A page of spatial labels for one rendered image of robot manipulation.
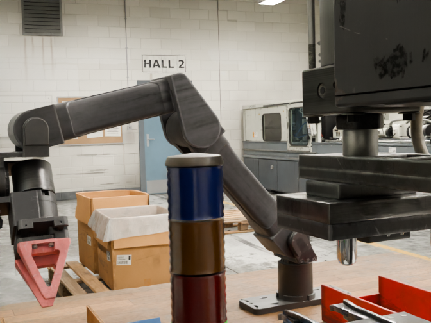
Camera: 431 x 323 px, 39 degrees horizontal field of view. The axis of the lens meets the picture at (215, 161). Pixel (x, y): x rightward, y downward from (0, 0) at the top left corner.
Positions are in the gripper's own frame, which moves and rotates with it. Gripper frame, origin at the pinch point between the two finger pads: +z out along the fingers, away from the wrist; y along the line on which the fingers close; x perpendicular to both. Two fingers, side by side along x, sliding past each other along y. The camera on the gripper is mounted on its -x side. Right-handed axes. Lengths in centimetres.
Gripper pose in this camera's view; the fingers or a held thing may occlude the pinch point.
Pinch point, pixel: (47, 296)
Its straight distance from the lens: 84.3
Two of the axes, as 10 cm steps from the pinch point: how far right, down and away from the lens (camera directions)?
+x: 9.2, -0.6, 4.0
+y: 3.2, -5.1, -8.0
